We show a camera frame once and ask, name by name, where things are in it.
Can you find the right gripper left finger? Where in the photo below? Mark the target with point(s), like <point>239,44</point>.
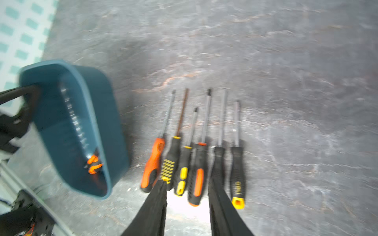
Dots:
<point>150,220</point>

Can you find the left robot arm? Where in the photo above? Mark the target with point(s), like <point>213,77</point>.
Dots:
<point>26,217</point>

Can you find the teal plastic storage box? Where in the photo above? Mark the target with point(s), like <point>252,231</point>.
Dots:
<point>77,117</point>

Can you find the orange black large screwdriver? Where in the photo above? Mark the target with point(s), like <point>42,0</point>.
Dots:
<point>152,167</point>

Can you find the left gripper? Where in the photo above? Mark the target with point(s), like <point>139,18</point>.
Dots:
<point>16,126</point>

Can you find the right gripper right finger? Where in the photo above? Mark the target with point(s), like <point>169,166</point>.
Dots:
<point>225,220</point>

